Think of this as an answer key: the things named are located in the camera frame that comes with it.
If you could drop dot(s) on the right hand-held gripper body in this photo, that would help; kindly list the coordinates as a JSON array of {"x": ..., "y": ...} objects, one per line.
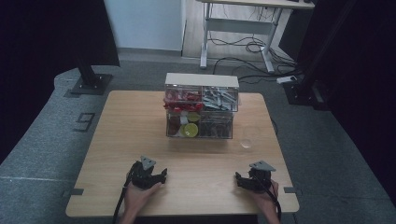
[{"x": 260, "y": 180}]

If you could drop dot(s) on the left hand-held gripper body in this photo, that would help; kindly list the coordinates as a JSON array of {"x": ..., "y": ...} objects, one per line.
[{"x": 141, "y": 177}]

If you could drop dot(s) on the clear glass cup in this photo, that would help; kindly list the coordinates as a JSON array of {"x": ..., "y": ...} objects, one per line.
[{"x": 247, "y": 141}]

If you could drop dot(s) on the yellow-green capsule cup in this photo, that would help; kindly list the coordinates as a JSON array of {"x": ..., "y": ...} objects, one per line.
[
  {"x": 193, "y": 117},
  {"x": 190, "y": 130}
]

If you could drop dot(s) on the clear acrylic organizer box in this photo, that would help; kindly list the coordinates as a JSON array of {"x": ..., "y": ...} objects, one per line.
[{"x": 202, "y": 80}]

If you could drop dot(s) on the person's right hand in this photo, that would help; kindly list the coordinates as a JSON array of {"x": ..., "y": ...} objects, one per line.
[{"x": 267, "y": 200}]

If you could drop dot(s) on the person's left hand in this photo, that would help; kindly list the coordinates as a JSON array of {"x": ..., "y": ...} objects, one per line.
[{"x": 137, "y": 199}]

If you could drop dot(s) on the brown capsule cup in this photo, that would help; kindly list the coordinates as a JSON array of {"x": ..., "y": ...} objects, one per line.
[{"x": 174, "y": 122}]

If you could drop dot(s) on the pile of dark packets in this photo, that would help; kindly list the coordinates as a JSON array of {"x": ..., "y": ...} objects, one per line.
[{"x": 215, "y": 126}]

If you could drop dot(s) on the white capsule cup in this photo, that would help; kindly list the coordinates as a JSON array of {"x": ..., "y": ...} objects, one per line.
[{"x": 184, "y": 119}]

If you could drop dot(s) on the pile of red packets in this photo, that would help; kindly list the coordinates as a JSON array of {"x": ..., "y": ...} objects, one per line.
[{"x": 182, "y": 102}]

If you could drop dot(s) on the pile of grey packets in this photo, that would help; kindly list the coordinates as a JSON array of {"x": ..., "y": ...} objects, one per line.
[{"x": 219, "y": 99}]

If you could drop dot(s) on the white power strip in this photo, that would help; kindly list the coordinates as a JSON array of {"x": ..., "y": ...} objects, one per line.
[{"x": 286, "y": 79}]

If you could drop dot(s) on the dark curtain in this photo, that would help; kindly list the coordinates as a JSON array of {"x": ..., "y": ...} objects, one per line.
[
  {"x": 367, "y": 77},
  {"x": 46, "y": 46}
]

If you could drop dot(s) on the white-legged desk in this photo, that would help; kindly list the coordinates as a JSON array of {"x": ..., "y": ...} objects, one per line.
[{"x": 239, "y": 26}]

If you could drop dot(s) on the black metal frame stand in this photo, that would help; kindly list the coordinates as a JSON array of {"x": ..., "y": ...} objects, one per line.
[{"x": 306, "y": 87}]

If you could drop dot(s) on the black stand with base plate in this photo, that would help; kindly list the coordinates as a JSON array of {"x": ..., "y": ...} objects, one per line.
[{"x": 91, "y": 82}]

